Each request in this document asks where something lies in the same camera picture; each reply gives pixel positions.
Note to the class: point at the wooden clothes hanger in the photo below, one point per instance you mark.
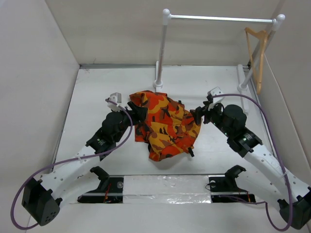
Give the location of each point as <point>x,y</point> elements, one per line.
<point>257,61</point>

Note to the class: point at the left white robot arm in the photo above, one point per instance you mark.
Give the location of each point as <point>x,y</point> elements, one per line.
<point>46,191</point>

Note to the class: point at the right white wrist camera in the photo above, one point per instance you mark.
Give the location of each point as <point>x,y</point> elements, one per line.
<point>211,95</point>

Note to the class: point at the orange camouflage trousers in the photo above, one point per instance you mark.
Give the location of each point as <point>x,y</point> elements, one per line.
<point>168,128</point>

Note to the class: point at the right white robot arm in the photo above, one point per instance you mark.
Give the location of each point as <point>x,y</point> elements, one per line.
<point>276,186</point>

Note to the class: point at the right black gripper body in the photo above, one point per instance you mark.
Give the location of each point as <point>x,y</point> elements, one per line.
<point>215,115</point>

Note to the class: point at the white and silver clothes rack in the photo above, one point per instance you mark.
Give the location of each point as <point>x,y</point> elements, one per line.
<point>243,79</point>

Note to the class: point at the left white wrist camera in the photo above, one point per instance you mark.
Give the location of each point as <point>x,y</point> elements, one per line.
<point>114,101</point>

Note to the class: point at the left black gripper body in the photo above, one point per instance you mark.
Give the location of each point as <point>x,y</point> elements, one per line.
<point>135,117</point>

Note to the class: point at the black base rail with foil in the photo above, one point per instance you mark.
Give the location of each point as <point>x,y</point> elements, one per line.
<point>167,189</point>

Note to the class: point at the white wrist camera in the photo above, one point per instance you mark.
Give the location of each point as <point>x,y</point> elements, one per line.
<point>211,95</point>
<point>114,101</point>

